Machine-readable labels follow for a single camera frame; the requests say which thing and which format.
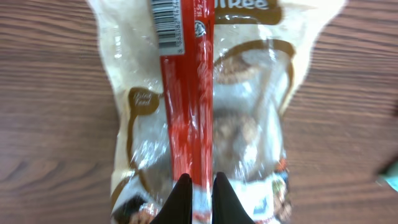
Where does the teal wet wipes pack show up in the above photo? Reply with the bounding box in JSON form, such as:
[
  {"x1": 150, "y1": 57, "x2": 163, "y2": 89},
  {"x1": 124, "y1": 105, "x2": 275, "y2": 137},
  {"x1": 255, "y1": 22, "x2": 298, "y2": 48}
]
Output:
[{"x1": 376, "y1": 156, "x2": 398, "y2": 192}]

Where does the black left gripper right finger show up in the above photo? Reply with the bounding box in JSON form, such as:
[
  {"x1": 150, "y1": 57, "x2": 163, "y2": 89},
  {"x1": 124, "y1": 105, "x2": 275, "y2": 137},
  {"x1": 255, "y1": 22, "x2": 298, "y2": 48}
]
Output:
[{"x1": 212, "y1": 172, "x2": 255, "y2": 224}]

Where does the beige snack bag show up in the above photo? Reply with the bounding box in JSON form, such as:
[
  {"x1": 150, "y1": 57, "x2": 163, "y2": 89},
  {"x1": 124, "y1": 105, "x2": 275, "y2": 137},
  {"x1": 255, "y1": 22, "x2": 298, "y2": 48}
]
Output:
[{"x1": 88, "y1": 0, "x2": 346, "y2": 224}]

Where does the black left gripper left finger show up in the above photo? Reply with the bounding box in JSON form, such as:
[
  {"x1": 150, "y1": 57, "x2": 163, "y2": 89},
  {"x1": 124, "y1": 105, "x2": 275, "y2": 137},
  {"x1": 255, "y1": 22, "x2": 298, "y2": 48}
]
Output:
[{"x1": 150, "y1": 174, "x2": 193, "y2": 224}]

